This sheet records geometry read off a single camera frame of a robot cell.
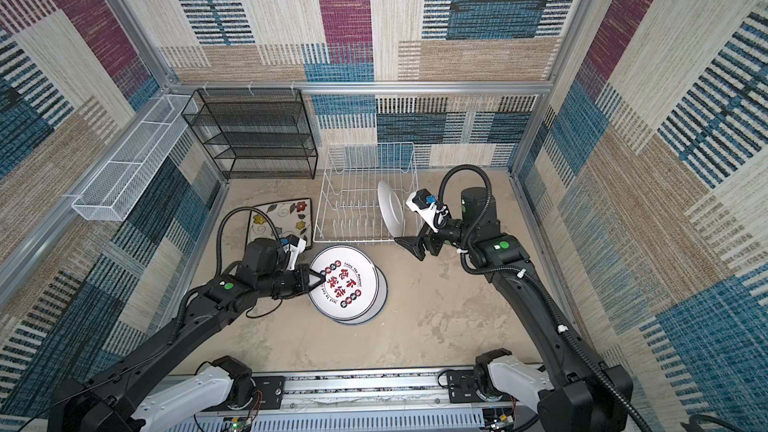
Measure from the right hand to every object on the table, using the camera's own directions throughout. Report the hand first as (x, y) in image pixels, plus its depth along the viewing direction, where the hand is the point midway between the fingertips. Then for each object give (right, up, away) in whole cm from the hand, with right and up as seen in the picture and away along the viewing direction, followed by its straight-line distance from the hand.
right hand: (409, 225), depth 72 cm
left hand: (-21, -13, +5) cm, 25 cm away
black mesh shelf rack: (-53, +30, +37) cm, 71 cm away
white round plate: (-15, -16, +8) cm, 23 cm away
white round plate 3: (-4, +4, +19) cm, 20 cm away
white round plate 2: (-7, -22, +13) cm, 26 cm away
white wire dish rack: (-18, +3, +29) cm, 35 cm away
